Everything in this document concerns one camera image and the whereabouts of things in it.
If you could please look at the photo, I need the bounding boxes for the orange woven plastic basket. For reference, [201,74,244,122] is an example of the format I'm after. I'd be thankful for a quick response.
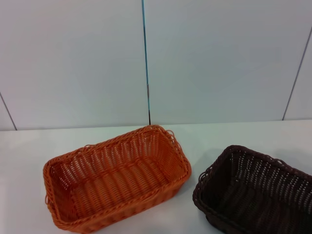
[42,124,193,231]

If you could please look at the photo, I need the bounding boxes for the dark brown woven plastic basket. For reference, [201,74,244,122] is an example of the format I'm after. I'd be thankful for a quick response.
[192,144,312,234]

